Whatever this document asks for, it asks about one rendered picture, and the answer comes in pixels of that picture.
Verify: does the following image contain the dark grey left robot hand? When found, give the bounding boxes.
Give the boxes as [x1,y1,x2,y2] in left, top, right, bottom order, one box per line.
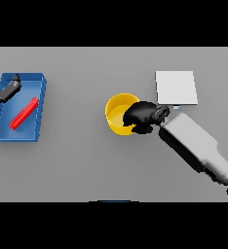
[0,63,22,117]

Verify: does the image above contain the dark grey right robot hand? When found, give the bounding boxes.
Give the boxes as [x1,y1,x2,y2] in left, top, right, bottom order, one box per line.
[122,100,171,134]

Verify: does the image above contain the yellow bowl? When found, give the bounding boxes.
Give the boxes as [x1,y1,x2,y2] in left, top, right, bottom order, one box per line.
[104,92,141,136]

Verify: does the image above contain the red beaker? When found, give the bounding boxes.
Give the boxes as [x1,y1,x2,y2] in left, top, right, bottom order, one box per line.
[9,96,40,131]

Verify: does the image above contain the pale square measuring scale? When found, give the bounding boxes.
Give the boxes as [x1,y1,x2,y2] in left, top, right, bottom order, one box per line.
[155,70,199,109]

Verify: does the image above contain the blue tray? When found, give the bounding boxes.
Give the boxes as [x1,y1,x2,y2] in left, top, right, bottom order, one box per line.
[0,72,48,143]

